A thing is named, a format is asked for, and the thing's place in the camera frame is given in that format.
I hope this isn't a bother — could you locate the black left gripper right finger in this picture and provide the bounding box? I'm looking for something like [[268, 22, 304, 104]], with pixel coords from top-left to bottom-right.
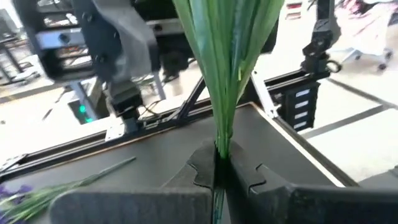
[[224, 141, 398, 224]]

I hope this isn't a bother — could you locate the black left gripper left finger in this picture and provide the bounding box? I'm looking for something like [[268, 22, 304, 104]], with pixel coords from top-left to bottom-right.
[[49, 140, 218, 224]]

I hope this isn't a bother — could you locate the purple flower spray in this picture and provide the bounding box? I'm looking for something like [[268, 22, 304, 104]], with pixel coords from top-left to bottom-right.
[[0, 155, 137, 224], [172, 0, 285, 224]]

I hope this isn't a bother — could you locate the black table mat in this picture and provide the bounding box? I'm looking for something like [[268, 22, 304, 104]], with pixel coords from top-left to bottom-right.
[[0, 104, 338, 224]]

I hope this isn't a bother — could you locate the silver mounting plate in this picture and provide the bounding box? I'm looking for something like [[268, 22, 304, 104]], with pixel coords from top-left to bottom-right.
[[104, 123, 126, 142]]

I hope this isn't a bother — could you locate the black box with white labels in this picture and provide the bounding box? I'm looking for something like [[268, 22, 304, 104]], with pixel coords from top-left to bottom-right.
[[281, 81, 321, 132]]

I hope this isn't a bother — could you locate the black box with green light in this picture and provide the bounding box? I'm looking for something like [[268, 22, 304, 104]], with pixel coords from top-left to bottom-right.
[[67, 96, 100, 125]]

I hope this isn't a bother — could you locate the white office chair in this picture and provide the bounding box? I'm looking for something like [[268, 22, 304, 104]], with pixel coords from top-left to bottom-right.
[[329, 0, 398, 72]]

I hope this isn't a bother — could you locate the black aluminium table frame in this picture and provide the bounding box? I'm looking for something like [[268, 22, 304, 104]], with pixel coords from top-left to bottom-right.
[[0, 70, 358, 187]]

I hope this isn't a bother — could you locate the black jointed mount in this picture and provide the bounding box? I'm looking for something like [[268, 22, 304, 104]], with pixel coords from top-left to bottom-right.
[[300, 0, 343, 78]]

